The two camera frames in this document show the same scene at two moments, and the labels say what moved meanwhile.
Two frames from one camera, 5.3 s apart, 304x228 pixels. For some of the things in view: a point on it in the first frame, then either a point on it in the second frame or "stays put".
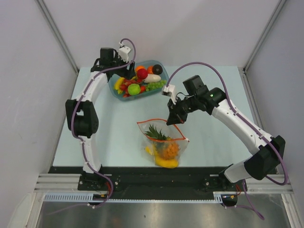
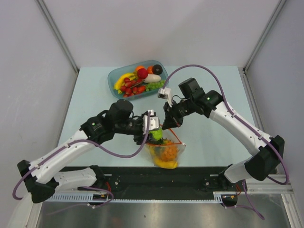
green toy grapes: x=156 y=85 stays put
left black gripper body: x=118 y=62 to x=138 y=135
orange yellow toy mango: x=170 y=164 stays put
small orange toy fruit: x=150 y=70 stays put
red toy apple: x=142 y=73 stays put
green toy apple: x=134 y=89 to x=157 y=134
